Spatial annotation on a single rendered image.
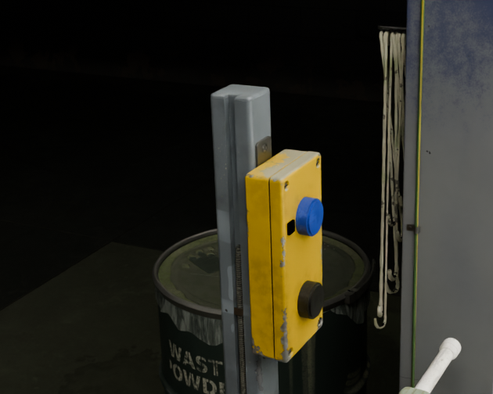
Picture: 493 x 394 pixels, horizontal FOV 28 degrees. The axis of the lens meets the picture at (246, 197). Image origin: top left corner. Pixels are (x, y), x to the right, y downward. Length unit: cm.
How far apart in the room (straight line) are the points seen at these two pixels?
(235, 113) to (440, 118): 53
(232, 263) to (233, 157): 15
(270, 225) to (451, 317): 65
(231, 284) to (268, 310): 8
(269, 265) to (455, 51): 56
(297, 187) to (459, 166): 50
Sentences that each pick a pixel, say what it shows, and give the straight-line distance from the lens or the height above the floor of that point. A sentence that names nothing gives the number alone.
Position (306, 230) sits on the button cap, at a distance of 125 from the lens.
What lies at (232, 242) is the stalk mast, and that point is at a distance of 131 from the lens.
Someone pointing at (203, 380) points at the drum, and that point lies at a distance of 248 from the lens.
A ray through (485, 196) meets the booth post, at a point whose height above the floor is 136.
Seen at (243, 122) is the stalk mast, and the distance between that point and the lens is 124.
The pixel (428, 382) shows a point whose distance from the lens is 158.
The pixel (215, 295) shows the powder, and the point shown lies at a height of 86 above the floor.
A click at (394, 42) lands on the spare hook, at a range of 173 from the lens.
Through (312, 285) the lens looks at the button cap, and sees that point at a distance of 130.
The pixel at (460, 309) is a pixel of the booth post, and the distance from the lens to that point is 179.
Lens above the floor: 195
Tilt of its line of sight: 21 degrees down
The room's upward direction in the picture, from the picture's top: 2 degrees counter-clockwise
